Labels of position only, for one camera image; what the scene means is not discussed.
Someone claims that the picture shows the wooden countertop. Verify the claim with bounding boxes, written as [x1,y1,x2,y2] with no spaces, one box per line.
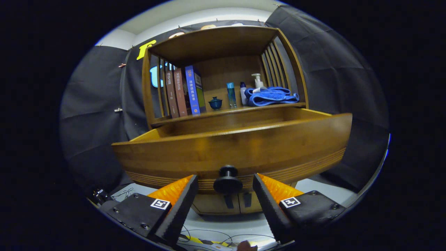
[152,102,307,126]

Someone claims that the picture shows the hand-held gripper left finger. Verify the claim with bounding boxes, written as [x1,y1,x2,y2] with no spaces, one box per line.
[99,174,199,246]

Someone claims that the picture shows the clear bottle teal cap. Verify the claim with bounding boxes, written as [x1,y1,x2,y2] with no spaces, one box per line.
[226,82,237,109]

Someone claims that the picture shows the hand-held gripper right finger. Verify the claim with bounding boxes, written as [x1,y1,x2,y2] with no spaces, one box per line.
[253,173,346,244]

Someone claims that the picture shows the dark brown book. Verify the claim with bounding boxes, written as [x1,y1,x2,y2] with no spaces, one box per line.
[165,70,180,118]

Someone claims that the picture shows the blue book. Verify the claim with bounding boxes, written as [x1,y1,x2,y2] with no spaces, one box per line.
[185,65,207,116]

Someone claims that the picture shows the reddish brown book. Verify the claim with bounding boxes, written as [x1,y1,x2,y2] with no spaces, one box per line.
[174,68,191,117]

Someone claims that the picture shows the wooden cabinet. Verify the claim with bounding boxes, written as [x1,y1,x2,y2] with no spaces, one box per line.
[111,26,353,215]

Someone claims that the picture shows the wooden drawer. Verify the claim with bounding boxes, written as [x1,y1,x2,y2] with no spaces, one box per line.
[111,107,353,195]

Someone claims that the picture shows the wooden cabinet door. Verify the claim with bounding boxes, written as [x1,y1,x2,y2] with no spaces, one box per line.
[239,191,264,214]
[191,193,241,215]

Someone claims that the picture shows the folded blue towel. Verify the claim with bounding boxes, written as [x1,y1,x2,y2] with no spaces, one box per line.
[244,86,300,107]

